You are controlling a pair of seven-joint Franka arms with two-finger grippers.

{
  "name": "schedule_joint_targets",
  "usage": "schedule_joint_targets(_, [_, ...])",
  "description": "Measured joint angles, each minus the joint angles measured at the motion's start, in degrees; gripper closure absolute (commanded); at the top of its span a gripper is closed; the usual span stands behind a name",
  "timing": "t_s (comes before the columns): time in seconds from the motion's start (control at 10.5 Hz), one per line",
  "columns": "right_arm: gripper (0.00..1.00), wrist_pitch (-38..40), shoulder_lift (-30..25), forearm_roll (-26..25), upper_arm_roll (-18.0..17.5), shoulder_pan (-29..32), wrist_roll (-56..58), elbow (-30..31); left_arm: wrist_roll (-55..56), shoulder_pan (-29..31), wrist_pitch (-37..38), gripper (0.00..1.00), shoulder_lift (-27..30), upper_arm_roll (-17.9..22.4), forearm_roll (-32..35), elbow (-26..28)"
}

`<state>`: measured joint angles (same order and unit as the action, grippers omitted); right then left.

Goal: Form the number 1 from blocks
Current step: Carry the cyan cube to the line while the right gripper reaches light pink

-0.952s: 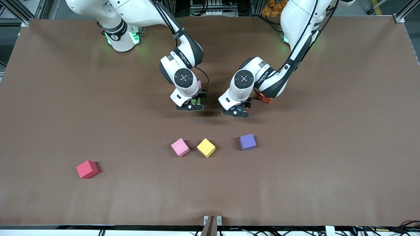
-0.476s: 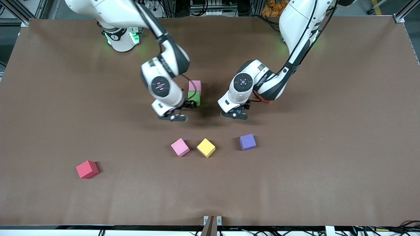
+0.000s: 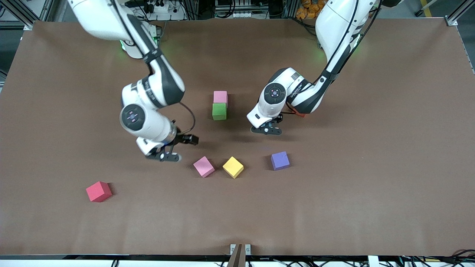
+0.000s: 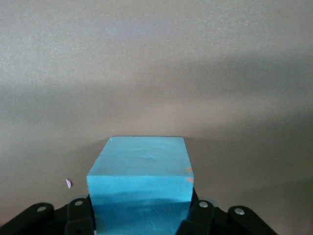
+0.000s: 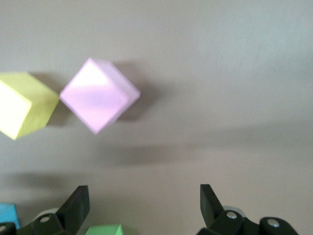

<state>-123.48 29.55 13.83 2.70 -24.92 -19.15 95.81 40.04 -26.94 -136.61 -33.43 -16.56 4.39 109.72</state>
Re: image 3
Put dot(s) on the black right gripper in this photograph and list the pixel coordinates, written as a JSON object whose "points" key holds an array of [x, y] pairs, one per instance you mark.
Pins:
{"points": [[181, 138]]}

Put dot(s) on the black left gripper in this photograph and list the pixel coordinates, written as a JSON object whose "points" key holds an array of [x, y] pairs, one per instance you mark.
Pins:
{"points": [[279, 120]]}

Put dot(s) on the pink foam block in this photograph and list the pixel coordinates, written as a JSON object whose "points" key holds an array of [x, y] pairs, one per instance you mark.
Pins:
{"points": [[203, 166], [220, 96]]}

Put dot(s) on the green foam block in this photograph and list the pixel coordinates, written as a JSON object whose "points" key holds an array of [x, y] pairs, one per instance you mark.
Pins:
{"points": [[219, 111]]}

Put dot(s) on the purple foam block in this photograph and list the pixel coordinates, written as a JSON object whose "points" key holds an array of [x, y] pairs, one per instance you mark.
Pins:
{"points": [[280, 160]]}

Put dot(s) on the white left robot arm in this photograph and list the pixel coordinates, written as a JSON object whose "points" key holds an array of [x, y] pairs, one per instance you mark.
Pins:
{"points": [[334, 22]]}

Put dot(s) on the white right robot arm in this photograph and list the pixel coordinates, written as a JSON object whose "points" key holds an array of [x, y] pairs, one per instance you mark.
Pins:
{"points": [[156, 85]]}

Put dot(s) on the orange foam block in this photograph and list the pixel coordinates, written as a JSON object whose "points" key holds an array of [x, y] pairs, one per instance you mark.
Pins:
{"points": [[300, 114]]}

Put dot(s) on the yellow foam block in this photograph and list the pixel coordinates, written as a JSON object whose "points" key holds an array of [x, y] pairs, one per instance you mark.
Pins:
{"points": [[233, 167]]}

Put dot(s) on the red foam block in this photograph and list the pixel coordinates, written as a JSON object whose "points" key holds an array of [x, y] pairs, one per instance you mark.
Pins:
{"points": [[98, 191]]}

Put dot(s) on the table cover sheet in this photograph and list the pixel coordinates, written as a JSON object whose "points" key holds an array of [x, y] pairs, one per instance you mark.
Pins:
{"points": [[371, 185]]}

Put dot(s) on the bag of orange items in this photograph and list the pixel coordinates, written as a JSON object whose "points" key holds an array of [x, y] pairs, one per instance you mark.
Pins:
{"points": [[310, 9]]}

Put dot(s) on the white rack device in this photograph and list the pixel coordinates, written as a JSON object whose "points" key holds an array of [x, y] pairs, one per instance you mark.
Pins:
{"points": [[237, 13]]}

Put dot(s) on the white power strip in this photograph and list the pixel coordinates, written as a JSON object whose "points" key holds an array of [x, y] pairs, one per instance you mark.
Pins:
{"points": [[161, 7]]}

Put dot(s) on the small metal table bracket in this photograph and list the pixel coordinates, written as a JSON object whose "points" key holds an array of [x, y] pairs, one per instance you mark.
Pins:
{"points": [[232, 249]]}

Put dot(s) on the small white bracket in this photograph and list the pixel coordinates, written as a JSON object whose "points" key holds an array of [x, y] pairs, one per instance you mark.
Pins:
{"points": [[373, 261]]}

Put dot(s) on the aluminium frame profile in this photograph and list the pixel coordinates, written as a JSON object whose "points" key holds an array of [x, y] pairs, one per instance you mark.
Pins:
{"points": [[31, 13], [451, 21]]}

